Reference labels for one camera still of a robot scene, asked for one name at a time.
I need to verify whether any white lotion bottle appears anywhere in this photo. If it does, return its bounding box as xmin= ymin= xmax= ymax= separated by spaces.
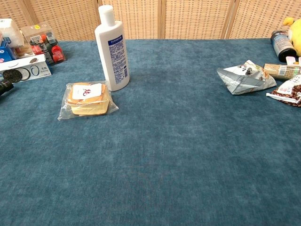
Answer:
xmin=94 ymin=5 xmax=130 ymax=92

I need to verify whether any pink white small packet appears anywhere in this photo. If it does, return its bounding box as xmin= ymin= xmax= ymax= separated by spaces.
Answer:
xmin=285 ymin=56 xmax=301 ymax=65

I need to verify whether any bagged sliced bread toast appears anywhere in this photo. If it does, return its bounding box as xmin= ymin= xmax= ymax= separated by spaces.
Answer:
xmin=57 ymin=81 xmax=119 ymax=121

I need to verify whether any white tissue pack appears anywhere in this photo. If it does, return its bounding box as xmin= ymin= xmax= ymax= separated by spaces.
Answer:
xmin=0 ymin=18 xmax=25 ymax=48

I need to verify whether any white cookie box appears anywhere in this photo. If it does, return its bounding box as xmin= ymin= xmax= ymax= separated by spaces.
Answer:
xmin=0 ymin=54 xmax=53 ymax=84

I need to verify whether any grey white snack bag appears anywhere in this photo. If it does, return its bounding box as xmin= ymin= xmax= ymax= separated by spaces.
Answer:
xmin=216 ymin=59 xmax=277 ymax=96

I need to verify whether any black cylindrical object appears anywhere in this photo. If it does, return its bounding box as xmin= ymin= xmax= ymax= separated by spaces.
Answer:
xmin=0 ymin=79 xmax=15 ymax=97

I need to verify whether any brown patterned snack bag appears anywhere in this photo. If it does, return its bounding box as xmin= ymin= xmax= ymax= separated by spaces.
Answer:
xmin=266 ymin=76 xmax=301 ymax=108

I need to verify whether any clear box of red-black items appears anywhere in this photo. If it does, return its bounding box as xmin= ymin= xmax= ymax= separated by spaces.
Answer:
xmin=20 ymin=22 xmax=66 ymax=65

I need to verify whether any yellow plush toy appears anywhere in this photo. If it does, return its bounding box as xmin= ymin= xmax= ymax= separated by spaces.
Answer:
xmin=282 ymin=16 xmax=301 ymax=57

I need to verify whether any dark sauce bottle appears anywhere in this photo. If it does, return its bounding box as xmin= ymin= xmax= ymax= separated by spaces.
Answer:
xmin=270 ymin=30 xmax=297 ymax=63

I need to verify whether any blue velvet tablecloth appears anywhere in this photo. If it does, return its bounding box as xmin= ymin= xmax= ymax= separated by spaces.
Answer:
xmin=0 ymin=38 xmax=301 ymax=226

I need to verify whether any blue carton box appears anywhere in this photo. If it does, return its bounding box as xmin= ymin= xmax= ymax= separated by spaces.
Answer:
xmin=0 ymin=40 xmax=17 ymax=64

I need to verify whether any tan cylindrical snack pack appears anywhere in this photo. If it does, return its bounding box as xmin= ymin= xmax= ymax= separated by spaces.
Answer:
xmin=263 ymin=63 xmax=301 ymax=81

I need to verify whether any woven rattan folding screen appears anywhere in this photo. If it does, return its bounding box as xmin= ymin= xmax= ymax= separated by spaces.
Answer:
xmin=0 ymin=0 xmax=301 ymax=41

